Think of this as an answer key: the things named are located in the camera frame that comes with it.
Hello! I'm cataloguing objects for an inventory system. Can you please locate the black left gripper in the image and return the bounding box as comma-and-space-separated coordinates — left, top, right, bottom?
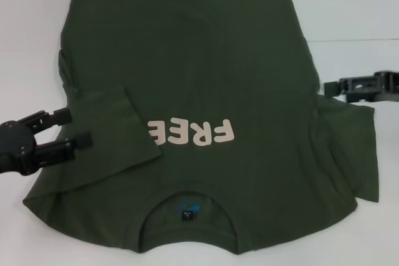
0, 106, 94, 176

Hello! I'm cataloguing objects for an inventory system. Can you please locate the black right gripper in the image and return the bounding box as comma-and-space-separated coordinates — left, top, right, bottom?
323, 70, 399, 103

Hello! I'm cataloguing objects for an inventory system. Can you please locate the dark green FREE t-shirt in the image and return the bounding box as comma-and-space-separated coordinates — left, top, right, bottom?
22, 0, 380, 253

